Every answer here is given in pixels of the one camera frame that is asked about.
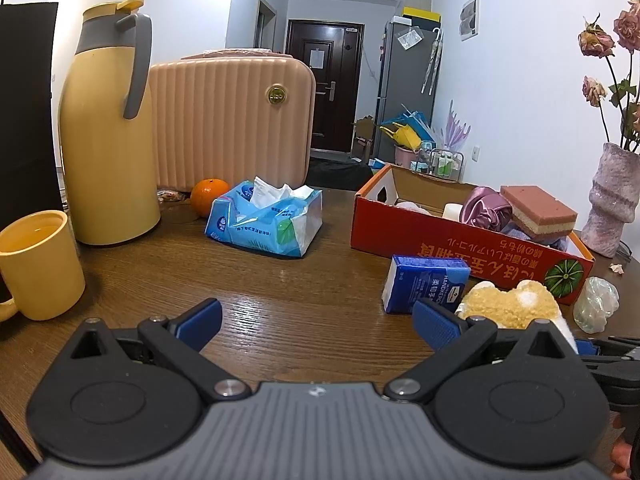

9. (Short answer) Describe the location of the pink ribbed suitcase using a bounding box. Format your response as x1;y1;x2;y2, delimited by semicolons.
149;49;316;192

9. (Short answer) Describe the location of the white folded umbrella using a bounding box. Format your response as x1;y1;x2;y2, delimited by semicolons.
421;27;444;96

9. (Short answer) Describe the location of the light pink soft cloth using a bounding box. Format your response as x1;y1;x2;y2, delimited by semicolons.
395;202;431;216

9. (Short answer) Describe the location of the black monitor screen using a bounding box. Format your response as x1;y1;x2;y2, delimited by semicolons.
0;2;62;226

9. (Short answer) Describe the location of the dried pink rose bouquet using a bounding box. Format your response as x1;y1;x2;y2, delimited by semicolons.
577;0;639;154

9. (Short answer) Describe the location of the grey refrigerator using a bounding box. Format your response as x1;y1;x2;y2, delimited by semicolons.
373;18;440;162

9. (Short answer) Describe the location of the blue tissue pack open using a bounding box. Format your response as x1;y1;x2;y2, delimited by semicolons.
205;178;323;258

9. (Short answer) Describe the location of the yellow white plush toy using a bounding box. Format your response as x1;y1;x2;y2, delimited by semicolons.
456;280;578;352

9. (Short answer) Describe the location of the orange fruit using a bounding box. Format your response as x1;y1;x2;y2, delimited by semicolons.
190;179;231;218

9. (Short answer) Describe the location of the red orange cardboard box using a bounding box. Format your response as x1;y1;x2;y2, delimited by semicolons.
350;165;594;304

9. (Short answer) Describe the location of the small blue tissue packet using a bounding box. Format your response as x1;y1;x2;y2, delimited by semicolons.
382;256;471;314

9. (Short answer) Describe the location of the yellow thermos jug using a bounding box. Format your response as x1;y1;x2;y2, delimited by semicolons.
58;0;160;246

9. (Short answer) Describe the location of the dark brown entrance door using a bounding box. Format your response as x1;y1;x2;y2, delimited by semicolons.
285;20;364;153

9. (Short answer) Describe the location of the yellow box on fridge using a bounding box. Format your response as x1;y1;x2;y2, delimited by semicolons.
402;6;442;23

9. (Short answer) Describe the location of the yellow ceramic mug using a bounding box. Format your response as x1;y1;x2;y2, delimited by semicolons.
1;210;86;321

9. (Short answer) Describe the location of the yellow blue bags pile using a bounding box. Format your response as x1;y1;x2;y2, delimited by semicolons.
380;110;436;153

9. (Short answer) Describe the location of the purple satin scrunchie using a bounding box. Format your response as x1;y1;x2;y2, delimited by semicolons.
459;186;512;232

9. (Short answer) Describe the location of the pink yellow layered sponge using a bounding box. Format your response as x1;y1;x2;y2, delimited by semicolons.
500;185;577;242

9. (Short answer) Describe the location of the purple knitted cloth pouch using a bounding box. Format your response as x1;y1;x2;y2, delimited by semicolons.
500;221;568;252

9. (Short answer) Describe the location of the black bag on floor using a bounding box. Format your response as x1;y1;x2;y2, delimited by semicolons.
305;157;373;192

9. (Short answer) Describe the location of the pink textured ceramic vase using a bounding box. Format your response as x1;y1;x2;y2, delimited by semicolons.
580;142;639;258

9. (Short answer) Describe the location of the iridescent white plastic pouch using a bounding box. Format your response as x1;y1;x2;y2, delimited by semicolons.
573;276;620;334

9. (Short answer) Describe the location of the wall electrical panel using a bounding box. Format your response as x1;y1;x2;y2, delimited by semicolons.
459;0;480;41

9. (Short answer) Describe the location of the wire rack with bottles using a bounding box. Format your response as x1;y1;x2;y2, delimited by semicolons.
416;148;464;182

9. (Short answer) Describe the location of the fallen pink petal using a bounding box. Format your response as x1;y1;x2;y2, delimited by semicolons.
610;263;624;275

